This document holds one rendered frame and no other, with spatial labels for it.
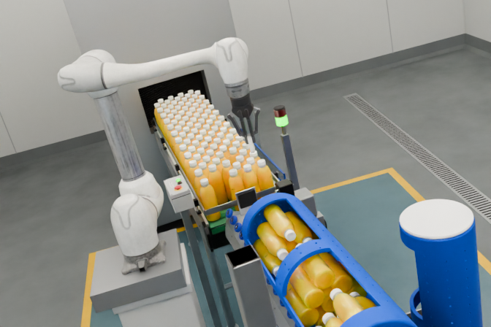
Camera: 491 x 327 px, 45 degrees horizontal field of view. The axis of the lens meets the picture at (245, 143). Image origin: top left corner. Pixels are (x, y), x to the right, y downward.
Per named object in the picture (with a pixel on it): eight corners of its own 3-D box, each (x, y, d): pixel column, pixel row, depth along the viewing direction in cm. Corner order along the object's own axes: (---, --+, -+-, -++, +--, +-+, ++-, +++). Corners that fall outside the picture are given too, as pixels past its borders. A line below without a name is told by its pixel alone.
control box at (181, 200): (175, 214, 290) (169, 195, 286) (168, 197, 308) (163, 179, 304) (195, 206, 292) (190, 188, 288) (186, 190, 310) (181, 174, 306)
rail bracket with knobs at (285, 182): (280, 206, 295) (275, 189, 291) (275, 201, 301) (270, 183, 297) (298, 200, 297) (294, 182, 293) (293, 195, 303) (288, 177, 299)
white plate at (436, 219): (451, 192, 247) (452, 195, 248) (388, 209, 246) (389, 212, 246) (487, 225, 222) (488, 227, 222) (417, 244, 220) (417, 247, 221)
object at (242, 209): (242, 217, 288) (236, 195, 283) (240, 215, 290) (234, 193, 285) (261, 210, 290) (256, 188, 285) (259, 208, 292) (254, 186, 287)
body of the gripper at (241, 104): (227, 99, 220) (232, 122, 224) (249, 95, 219) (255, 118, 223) (229, 93, 227) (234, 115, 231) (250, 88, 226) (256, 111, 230)
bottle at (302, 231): (299, 212, 239) (318, 233, 223) (295, 228, 241) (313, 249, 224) (283, 211, 237) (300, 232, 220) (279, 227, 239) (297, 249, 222)
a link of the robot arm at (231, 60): (249, 81, 216) (250, 70, 228) (240, 39, 210) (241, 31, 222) (220, 87, 217) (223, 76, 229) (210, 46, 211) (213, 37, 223)
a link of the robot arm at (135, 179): (126, 234, 254) (138, 210, 274) (163, 226, 252) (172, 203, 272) (63, 60, 228) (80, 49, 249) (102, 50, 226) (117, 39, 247)
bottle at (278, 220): (261, 209, 236) (277, 231, 219) (277, 201, 237) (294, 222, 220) (267, 223, 239) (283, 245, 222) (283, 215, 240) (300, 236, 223)
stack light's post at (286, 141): (316, 298, 365) (282, 136, 322) (313, 295, 369) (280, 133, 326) (322, 296, 366) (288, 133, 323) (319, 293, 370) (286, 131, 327)
